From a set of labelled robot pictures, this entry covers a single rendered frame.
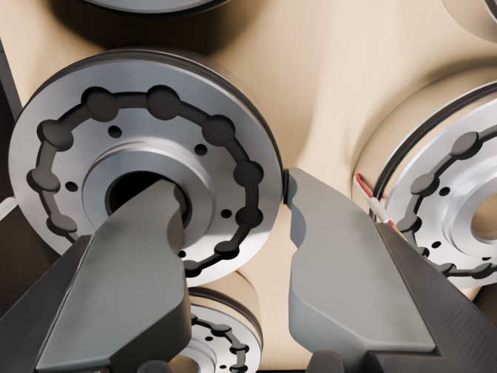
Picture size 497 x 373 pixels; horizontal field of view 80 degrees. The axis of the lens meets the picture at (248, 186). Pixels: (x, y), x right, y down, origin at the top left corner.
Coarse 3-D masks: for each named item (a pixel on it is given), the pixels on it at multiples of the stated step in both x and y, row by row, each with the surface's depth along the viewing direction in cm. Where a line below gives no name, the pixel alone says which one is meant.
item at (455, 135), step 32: (448, 128) 11; (480, 128) 11; (416, 160) 11; (448, 160) 12; (480, 160) 11; (384, 192) 12; (416, 192) 12; (448, 192) 12; (416, 224) 13; (448, 256) 14
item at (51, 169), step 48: (48, 96) 9; (96, 96) 10; (144, 96) 10; (192, 96) 10; (48, 144) 10; (96, 144) 10; (192, 144) 10; (240, 144) 11; (48, 192) 11; (240, 192) 12; (48, 240) 12; (240, 240) 13
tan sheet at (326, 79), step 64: (0, 0) 11; (64, 0) 11; (256, 0) 11; (320, 0) 11; (384, 0) 11; (64, 64) 12; (256, 64) 12; (320, 64) 12; (384, 64) 12; (448, 64) 13; (320, 128) 14; (256, 256) 18
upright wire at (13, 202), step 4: (4, 200) 11; (8, 200) 11; (12, 200) 11; (0, 204) 11; (4, 204) 11; (8, 204) 11; (12, 204) 11; (16, 204) 12; (0, 208) 11; (4, 208) 11; (8, 208) 11; (12, 208) 11; (0, 212) 11; (4, 212) 11; (8, 212) 11; (0, 216) 11; (0, 220) 11
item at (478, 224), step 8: (496, 192) 14; (488, 200) 15; (496, 200) 14; (480, 208) 15; (488, 208) 14; (496, 208) 14; (480, 216) 14; (488, 216) 14; (496, 216) 14; (472, 224) 14; (480, 224) 14; (488, 224) 14; (496, 224) 14; (480, 232) 13
